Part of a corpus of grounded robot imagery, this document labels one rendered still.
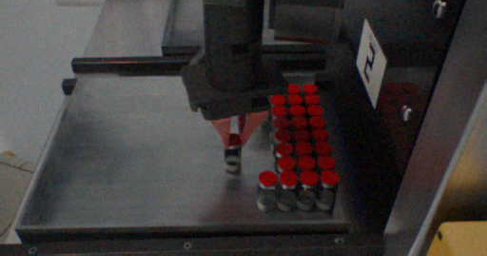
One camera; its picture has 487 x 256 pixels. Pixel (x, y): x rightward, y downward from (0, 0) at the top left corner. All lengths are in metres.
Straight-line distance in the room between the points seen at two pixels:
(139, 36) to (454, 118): 0.61
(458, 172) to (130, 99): 0.47
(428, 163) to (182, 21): 0.59
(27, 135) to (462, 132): 1.90
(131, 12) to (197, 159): 0.42
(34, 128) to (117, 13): 1.27
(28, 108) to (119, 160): 1.66
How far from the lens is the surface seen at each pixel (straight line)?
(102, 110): 0.67
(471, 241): 0.36
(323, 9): 0.40
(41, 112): 2.19
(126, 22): 0.88
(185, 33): 0.82
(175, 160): 0.58
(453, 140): 0.35
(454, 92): 0.34
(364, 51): 0.53
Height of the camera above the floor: 1.30
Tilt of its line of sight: 41 degrees down
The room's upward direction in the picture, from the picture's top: straight up
